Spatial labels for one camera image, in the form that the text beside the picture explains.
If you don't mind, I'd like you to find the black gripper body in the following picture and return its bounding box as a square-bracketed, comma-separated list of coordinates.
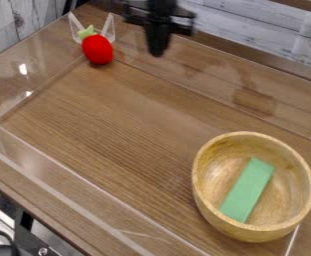
[123, 0, 196, 35]

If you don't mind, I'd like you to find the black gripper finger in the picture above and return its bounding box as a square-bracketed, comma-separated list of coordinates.
[158, 26, 171, 55]
[144, 24, 159, 56]

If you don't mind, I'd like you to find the red plush strawberry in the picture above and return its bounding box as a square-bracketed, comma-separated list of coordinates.
[78, 25, 114, 65]

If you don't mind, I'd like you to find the wooden bowl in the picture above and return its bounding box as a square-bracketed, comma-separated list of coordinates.
[191, 131, 311, 243]

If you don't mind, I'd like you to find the black table leg frame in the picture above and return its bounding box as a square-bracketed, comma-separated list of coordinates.
[13, 208, 78, 256]

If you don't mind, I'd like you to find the clear acrylic wall panel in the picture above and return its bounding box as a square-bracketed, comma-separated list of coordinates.
[0, 125, 208, 256]

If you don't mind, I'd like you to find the green rectangular block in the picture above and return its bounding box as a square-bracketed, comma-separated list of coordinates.
[219, 157, 274, 223]

